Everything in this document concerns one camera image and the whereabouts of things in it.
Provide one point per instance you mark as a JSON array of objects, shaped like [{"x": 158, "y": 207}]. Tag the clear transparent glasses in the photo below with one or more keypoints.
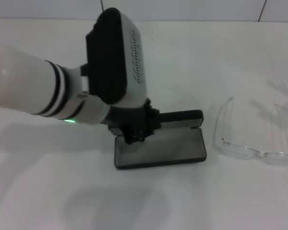
[{"x": 230, "y": 145}]

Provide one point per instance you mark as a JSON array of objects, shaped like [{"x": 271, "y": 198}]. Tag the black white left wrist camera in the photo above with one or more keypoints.
[{"x": 105, "y": 60}]

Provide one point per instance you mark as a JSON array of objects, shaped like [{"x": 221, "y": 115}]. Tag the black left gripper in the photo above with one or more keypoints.
[{"x": 129, "y": 119}]

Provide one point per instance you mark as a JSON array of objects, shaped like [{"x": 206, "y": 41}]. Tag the black glasses case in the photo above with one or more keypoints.
[{"x": 158, "y": 153}]

